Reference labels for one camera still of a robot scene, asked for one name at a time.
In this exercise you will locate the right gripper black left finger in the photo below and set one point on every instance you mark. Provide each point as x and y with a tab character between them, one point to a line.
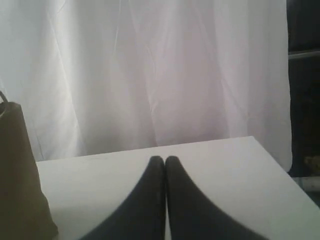
142	215

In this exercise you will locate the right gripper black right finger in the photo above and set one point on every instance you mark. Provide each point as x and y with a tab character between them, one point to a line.
192	216

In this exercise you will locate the brown paper shopping bag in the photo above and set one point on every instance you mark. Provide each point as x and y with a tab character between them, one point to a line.
24	209

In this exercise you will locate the grey metal rack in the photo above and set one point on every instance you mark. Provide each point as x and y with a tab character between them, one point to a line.
309	182

